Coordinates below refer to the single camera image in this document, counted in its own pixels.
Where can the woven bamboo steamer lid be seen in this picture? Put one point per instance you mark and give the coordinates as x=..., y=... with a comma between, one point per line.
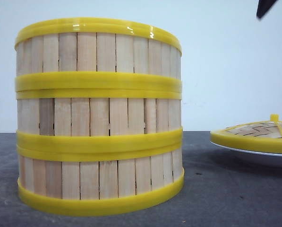
x=263, y=136

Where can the white plate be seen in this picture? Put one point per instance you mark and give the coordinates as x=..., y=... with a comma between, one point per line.
x=256, y=157

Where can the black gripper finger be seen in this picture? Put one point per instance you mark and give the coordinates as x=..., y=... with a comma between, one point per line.
x=263, y=7

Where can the bamboo steamer basket yellow rims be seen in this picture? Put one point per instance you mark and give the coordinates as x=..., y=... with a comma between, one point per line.
x=100, y=123

